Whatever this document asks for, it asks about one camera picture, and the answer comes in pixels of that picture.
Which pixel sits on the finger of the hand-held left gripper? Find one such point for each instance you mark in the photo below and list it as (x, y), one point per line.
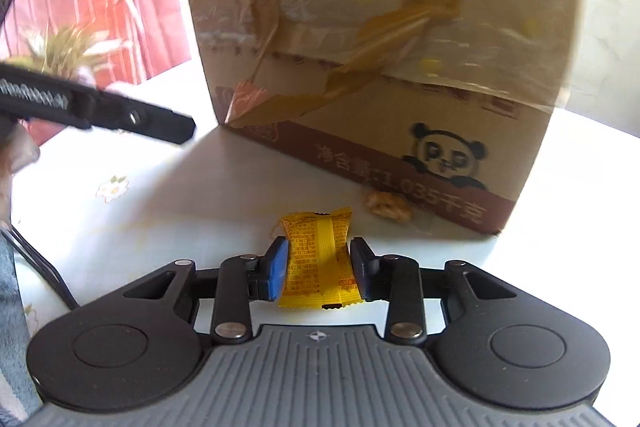
(125, 114)

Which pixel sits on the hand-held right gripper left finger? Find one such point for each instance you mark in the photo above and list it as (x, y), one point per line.
(277, 269)

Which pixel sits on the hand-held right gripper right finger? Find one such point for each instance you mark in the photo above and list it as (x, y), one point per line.
(361, 269)

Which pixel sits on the yellow snack packet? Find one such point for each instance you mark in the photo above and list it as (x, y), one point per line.
(320, 257)

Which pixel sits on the cardboard box with plastic liner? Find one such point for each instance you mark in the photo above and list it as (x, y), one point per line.
(375, 57)

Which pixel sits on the small golden wrapped snack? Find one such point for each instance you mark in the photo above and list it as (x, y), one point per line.
(387, 207)

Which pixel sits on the printed curtain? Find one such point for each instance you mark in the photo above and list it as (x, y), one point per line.
(150, 7)

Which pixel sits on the person's blue grey clothing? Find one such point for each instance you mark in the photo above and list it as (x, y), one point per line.
(12, 332)

